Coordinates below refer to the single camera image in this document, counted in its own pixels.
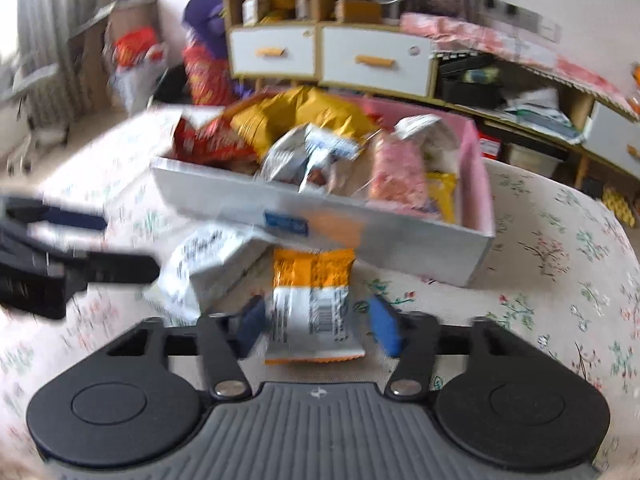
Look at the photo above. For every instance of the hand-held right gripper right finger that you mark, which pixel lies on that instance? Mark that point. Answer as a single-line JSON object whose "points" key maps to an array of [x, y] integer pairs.
{"points": [[385, 325]]}

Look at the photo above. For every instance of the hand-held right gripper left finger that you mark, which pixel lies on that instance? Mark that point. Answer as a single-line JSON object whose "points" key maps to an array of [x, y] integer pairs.
{"points": [[250, 327]]}

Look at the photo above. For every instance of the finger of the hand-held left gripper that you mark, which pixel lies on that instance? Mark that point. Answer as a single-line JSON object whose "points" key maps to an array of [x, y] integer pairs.
{"points": [[120, 267], [75, 221]]}

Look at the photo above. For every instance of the orange white snack packet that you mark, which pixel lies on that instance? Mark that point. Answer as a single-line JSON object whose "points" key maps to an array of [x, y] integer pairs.
{"points": [[310, 310]]}

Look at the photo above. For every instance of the white packet fine print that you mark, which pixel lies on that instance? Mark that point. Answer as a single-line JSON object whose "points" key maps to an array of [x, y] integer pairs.
{"points": [[200, 270]]}

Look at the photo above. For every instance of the pink cardboard box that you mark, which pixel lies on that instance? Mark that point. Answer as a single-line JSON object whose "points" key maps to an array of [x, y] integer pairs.
{"points": [[400, 240]]}

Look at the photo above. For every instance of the yellow packet blue label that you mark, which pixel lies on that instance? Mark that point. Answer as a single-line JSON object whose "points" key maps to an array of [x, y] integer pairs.
{"points": [[442, 192]]}

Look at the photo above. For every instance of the red snack packet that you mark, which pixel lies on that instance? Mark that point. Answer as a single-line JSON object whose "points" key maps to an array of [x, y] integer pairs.
{"points": [[210, 142]]}

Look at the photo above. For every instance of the pink snack packet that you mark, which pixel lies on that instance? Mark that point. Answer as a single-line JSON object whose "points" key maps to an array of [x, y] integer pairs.
{"points": [[397, 170]]}

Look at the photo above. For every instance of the white packet black logo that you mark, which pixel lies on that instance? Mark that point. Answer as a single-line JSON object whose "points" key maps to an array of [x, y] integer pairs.
{"points": [[290, 160]]}

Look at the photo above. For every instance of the yellow snack packet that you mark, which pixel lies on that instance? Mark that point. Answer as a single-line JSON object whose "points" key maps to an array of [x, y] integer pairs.
{"points": [[255, 127], [325, 107]]}

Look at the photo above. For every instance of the white packet green corner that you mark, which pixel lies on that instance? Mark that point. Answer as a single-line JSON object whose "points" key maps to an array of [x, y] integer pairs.
{"points": [[430, 135]]}

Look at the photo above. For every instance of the white office chair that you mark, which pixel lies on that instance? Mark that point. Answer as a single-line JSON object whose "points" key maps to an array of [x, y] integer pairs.
{"points": [[35, 77]]}

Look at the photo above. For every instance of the floral tablecloth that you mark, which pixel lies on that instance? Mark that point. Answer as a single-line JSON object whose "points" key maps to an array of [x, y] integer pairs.
{"points": [[550, 270]]}

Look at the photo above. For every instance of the white red paper bag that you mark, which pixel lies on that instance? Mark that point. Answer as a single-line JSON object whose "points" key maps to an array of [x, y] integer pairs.
{"points": [[132, 45]]}

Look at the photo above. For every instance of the red gift bag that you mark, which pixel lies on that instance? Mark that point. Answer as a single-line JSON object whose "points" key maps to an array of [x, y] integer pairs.
{"points": [[205, 75]]}

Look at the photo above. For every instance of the red cardboard box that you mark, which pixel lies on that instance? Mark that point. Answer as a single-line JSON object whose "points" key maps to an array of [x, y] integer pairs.
{"points": [[489, 146]]}

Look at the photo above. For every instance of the white plastic tub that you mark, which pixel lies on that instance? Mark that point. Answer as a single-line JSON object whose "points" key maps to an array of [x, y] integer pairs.
{"points": [[530, 160]]}

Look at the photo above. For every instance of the black case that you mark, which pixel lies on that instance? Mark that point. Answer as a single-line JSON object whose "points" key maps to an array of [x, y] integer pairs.
{"points": [[470, 92]]}

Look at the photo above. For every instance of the yellow egg tray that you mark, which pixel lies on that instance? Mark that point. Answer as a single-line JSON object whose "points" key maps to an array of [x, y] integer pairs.
{"points": [[620, 205]]}

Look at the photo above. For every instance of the low wooden sideboard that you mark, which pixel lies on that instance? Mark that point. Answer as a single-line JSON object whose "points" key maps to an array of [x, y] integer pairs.
{"points": [[582, 105]]}

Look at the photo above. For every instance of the pink patterned cloth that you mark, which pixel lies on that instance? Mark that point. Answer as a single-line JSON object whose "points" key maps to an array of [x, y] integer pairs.
{"points": [[475, 35]]}

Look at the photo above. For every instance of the brown cardboard box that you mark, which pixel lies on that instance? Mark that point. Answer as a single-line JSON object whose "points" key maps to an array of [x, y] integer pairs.
{"points": [[360, 11]]}

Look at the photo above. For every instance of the wall power outlet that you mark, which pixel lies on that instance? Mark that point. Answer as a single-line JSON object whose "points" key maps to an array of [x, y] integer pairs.
{"points": [[525, 17]]}

